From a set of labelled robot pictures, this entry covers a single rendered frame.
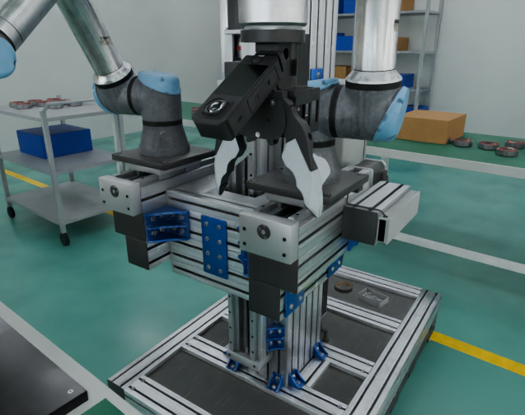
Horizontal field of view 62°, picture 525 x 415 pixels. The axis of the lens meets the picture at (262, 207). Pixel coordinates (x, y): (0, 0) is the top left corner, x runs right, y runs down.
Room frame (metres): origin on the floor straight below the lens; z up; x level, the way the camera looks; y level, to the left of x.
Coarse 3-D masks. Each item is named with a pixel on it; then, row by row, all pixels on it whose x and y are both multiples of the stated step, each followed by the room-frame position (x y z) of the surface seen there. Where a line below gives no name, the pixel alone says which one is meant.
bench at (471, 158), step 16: (368, 144) 2.73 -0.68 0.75; (384, 144) 2.73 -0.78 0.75; (400, 144) 2.73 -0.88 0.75; (416, 144) 2.73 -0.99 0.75; (432, 144) 2.73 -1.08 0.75; (448, 144) 2.73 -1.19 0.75; (384, 160) 3.45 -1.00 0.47; (416, 160) 2.48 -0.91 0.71; (432, 160) 2.43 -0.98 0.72; (448, 160) 2.37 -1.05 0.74; (464, 160) 2.33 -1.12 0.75; (480, 160) 2.33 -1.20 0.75; (496, 160) 2.33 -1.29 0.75; (512, 160) 2.33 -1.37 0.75; (512, 176) 2.17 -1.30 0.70; (416, 240) 2.48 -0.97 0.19; (432, 240) 2.46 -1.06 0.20; (464, 256) 2.31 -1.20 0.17; (480, 256) 2.25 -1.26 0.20
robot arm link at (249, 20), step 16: (240, 0) 0.50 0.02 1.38; (256, 0) 0.48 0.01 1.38; (272, 0) 0.47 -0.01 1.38; (288, 0) 0.48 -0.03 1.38; (304, 0) 0.49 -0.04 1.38; (240, 16) 0.50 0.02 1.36; (256, 16) 0.48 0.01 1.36; (272, 16) 0.47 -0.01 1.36; (288, 16) 0.48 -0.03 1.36; (304, 16) 0.49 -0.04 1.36
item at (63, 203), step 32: (32, 128) 3.46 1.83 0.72; (64, 128) 3.46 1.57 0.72; (0, 160) 3.34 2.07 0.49; (32, 160) 3.14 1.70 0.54; (64, 160) 3.14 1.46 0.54; (96, 160) 3.14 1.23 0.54; (32, 192) 3.47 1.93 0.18; (64, 192) 3.47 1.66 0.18; (96, 192) 3.47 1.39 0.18; (64, 224) 2.81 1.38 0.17
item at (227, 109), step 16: (240, 64) 0.49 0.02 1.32; (256, 64) 0.48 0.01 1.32; (272, 64) 0.48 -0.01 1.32; (224, 80) 0.48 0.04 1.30; (240, 80) 0.47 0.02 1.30; (256, 80) 0.46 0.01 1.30; (272, 80) 0.47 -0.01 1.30; (224, 96) 0.45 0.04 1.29; (240, 96) 0.44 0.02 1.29; (256, 96) 0.45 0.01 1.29; (208, 112) 0.43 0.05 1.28; (224, 112) 0.42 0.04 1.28; (240, 112) 0.43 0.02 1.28; (208, 128) 0.42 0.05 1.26; (224, 128) 0.42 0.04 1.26; (240, 128) 0.43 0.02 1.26
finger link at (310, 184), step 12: (288, 144) 0.47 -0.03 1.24; (288, 156) 0.47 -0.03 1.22; (300, 156) 0.46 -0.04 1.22; (288, 168) 0.47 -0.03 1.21; (300, 168) 0.46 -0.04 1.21; (324, 168) 0.49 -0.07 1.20; (300, 180) 0.46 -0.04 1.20; (312, 180) 0.45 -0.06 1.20; (324, 180) 0.48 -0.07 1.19; (312, 192) 0.45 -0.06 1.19; (312, 204) 0.45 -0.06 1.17
